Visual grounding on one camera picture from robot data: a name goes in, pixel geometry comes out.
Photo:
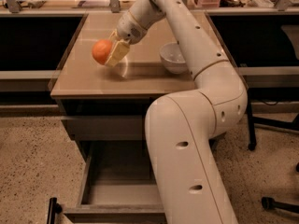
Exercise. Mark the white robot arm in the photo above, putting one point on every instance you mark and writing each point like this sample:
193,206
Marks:
179,125

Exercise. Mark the white bowl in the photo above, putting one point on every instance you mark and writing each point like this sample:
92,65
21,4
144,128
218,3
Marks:
172,58

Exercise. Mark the orange fruit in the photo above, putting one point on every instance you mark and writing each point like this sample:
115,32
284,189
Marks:
101,50

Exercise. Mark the closed top drawer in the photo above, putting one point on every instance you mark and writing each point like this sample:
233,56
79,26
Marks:
104,128

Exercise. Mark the grey drawer cabinet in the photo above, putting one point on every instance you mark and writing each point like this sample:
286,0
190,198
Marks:
86,88

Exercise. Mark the black chair base leg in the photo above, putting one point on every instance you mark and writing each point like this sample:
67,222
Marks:
269,203

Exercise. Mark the open middle drawer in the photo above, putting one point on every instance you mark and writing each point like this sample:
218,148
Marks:
118,186

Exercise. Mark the black stand leg with caster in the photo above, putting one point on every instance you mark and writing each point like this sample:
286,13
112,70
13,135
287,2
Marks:
252,135

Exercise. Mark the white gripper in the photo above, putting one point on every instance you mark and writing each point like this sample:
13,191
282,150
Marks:
130,28

